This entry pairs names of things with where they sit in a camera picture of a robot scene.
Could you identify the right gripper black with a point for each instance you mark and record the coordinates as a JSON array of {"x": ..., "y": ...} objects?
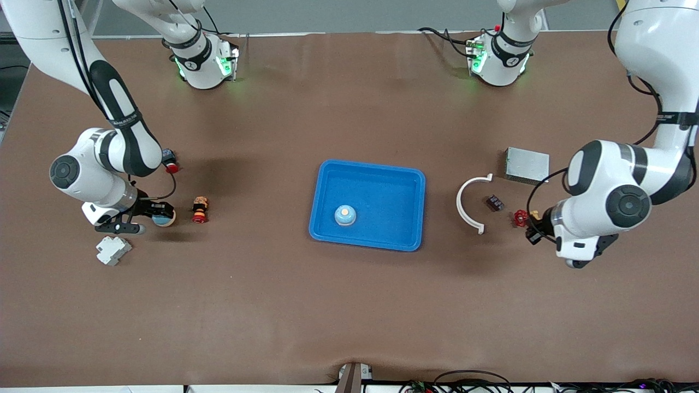
[{"x": 146, "y": 207}]

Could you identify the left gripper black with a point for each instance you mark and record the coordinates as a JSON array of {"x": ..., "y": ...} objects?
[{"x": 535, "y": 231}]

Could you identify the blue desk bell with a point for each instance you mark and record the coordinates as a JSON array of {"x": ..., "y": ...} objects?
[
  {"x": 345, "y": 215},
  {"x": 164, "y": 220}
]

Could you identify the short dark capacitor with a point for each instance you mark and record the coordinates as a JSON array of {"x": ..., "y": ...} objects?
[{"x": 495, "y": 203}]

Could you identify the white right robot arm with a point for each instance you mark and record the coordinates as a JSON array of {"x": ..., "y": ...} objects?
[{"x": 98, "y": 180}]

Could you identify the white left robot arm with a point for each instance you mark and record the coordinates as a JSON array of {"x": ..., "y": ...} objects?
[{"x": 600, "y": 174}]

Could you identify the red yellow push button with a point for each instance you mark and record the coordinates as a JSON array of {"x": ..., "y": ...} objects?
[{"x": 200, "y": 210}]

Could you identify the black red emergency button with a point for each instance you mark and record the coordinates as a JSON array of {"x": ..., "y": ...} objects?
[{"x": 171, "y": 164}]

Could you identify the white circuit breaker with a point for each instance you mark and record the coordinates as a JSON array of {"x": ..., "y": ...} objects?
[{"x": 113, "y": 250}]

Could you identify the silver metal box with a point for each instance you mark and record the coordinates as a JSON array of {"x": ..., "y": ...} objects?
[{"x": 527, "y": 165}]

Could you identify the white curved plastic clamp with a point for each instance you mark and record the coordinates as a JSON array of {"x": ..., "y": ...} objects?
[{"x": 459, "y": 204}]

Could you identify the blue plastic tray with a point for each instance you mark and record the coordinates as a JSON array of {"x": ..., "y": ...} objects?
[{"x": 377, "y": 191}]

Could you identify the brown table cover sheet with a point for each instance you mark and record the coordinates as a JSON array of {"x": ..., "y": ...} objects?
[{"x": 349, "y": 305}]

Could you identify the metal bracket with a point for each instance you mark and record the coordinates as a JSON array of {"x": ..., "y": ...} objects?
[{"x": 352, "y": 379}]

